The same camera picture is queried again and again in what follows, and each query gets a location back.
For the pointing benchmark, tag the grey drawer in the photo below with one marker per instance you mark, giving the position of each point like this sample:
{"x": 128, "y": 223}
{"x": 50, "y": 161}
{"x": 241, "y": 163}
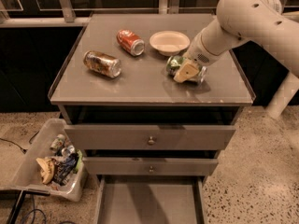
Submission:
{"x": 124, "y": 199}
{"x": 149, "y": 166}
{"x": 150, "y": 137}

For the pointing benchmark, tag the brown soda can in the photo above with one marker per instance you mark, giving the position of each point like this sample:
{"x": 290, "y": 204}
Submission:
{"x": 102, "y": 63}

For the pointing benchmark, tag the grey middle drawer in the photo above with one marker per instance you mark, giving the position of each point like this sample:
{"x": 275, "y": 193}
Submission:
{"x": 149, "y": 166}

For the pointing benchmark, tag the small can in bin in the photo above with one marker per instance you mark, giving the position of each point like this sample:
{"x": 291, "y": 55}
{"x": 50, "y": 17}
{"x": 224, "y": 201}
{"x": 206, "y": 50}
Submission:
{"x": 57, "y": 143}

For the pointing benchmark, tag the red soda can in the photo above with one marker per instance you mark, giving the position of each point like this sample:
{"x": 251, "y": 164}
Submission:
{"x": 131, "y": 42}

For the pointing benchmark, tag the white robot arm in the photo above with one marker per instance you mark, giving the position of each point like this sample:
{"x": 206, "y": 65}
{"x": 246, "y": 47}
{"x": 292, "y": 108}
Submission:
{"x": 240, "y": 21}

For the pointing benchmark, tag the grey top drawer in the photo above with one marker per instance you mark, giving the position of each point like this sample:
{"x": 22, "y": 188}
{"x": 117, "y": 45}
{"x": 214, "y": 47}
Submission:
{"x": 150, "y": 137}

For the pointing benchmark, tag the tan crumpled object in bin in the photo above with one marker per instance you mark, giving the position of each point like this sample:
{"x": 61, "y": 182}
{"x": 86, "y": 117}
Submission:
{"x": 47, "y": 169}

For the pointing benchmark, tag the clear plastic bin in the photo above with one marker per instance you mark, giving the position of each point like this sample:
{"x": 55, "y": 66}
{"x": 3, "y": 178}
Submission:
{"x": 27, "y": 177}

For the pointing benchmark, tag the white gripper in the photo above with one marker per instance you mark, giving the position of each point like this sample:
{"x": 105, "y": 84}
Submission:
{"x": 198, "y": 54}

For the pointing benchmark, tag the grey bottom drawer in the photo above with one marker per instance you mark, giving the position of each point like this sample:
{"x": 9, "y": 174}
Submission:
{"x": 124, "y": 199}

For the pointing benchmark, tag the grey drawer cabinet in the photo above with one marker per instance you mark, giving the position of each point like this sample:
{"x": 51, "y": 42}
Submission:
{"x": 144, "y": 94}

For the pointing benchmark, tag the metal window railing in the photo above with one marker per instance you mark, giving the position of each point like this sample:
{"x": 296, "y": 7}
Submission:
{"x": 68, "y": 6}

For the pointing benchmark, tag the dark blue snack bag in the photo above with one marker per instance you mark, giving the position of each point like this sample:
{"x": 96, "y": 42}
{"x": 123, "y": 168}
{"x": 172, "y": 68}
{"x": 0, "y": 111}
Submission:
{"x": 65, "y": 167}

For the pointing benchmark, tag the white paper bowl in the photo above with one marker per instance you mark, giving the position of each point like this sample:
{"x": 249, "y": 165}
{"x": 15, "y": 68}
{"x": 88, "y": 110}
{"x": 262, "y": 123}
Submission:
{"x": 169, "y": 43}

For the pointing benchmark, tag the white pole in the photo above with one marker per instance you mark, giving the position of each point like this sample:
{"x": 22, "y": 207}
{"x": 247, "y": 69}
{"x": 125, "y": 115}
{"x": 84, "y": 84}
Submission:
{"x": 287, "y": 89}

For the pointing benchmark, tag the crushed green can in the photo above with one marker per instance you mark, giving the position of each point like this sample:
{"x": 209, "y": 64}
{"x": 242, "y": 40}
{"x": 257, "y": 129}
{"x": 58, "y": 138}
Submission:
{"x": 175, "y": 62}

